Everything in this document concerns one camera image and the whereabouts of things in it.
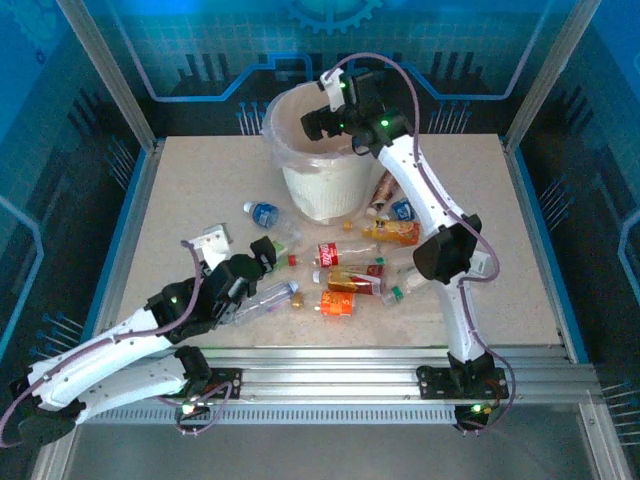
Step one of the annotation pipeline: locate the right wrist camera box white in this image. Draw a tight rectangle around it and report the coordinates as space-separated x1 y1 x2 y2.
318 68 350 114

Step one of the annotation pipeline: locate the clear plastic bin liner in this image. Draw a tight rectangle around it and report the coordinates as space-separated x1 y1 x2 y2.
259 83 386 174

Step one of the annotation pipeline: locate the brown label drink bottle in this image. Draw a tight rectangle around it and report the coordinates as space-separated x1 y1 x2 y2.
367 171 402 217

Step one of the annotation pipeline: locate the grey slotted cable duct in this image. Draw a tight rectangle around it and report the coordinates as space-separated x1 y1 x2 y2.
79 404 464 427

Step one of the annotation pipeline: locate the red yellow label tea bottle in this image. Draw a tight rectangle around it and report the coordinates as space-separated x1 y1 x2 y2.
312 263 389 297

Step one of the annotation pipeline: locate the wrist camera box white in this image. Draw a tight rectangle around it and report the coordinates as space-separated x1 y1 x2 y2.
318 68 350 114
187 222 235 261

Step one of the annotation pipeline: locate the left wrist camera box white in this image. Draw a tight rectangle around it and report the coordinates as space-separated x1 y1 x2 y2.
187 222 235 261

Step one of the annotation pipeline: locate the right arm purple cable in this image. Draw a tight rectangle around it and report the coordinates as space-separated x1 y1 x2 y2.
327 51 516 436

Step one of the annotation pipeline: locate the clear bottle bluish cap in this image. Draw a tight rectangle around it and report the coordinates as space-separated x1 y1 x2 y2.
232 279 301 327

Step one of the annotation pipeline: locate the orange juice bottle orange cap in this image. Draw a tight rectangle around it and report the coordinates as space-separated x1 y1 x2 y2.
343 218 422 247

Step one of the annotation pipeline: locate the blue table edge strip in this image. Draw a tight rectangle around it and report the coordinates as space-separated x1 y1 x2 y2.
512 147 591 364
79 147 151 346

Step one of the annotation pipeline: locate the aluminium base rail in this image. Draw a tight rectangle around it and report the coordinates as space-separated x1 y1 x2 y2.
134 346 601 407

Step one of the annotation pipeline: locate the aluminium side rail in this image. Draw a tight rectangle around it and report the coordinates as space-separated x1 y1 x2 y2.
32 139 166 480
499 135 636 480

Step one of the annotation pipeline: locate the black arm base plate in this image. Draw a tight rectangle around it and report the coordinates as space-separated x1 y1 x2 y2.
152 366 245 401
416 364 510 401

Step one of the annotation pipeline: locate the aluminium frame post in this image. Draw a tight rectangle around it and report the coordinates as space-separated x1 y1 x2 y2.
54 0 161 151
504 0 604 144

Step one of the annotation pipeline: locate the white ribbed plastic bin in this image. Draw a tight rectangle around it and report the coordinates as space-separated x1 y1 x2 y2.
262 82 382 227

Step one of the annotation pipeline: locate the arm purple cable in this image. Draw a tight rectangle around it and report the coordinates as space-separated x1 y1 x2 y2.
327 51 516 436
0 239 245 449

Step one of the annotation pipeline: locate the orange label bottle gold cap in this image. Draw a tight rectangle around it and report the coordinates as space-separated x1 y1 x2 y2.
291 290 358 318

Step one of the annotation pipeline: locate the blue label clear bottle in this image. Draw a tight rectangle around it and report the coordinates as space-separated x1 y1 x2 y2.
384 197 419 222
243 200 303 242

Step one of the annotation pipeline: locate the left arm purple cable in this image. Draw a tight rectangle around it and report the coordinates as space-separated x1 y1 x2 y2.
0 239 245 449

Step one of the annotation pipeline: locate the red label cola bottle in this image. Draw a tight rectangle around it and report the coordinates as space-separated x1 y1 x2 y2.
286 240 382 270

